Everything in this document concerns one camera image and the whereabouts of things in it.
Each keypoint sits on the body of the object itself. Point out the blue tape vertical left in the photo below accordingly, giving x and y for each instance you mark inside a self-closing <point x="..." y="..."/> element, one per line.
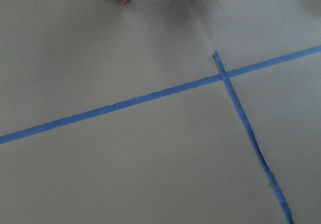
<point x="246" y="123"/>

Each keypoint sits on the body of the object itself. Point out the blue tape horizontal upper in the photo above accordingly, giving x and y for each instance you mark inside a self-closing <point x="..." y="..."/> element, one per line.
<point x="155" y="95"/>

